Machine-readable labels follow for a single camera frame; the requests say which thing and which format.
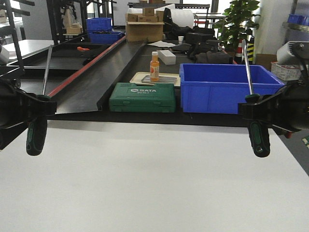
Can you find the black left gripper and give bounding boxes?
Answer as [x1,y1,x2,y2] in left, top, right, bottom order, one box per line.
[0,80,57,149]

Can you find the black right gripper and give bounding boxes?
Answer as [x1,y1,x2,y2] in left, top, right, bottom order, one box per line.
[238,81,309,132]

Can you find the small green black screwdriver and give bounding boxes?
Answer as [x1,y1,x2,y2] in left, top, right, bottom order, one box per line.
[241,39,270,158]

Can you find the large green black screwdriver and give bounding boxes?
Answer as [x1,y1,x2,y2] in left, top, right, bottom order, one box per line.
[26,45,54,156]

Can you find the beige tray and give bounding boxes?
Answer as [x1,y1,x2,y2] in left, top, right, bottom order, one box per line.
[129,72,182,88]

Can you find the white plastic basket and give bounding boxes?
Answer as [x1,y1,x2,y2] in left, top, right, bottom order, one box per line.
[271,62,301,81]

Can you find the black conveyor belt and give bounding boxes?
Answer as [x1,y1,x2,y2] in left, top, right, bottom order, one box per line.
[19,38,276,128]

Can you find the large blue plastic bin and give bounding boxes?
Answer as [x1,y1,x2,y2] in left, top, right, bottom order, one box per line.
[179,63,286,115]

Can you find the striped traffic cone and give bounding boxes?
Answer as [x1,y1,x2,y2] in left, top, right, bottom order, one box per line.
[234,39,243,64]

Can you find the green potted plant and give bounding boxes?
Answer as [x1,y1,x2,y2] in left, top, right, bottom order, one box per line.
[217,0,260,51]

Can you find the green SATA tool case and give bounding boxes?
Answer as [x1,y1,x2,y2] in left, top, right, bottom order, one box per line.
[109,83,176,113]

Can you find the blue bin far back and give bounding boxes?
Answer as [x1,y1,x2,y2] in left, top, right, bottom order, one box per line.
[88,31,125,44]

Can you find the white box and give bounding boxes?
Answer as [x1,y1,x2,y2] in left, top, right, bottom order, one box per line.
[157,50,176,65]

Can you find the orange juice bottle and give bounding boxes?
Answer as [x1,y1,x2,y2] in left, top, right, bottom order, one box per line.
[150,51,159,82]

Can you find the white foam roll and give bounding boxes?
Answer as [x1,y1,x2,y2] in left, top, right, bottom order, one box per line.
[163,8,194,28]

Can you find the large cardboard box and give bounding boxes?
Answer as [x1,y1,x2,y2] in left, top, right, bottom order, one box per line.
[126,21,164,42]

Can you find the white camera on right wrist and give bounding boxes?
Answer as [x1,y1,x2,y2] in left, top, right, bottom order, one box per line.
[277,41,309,65]

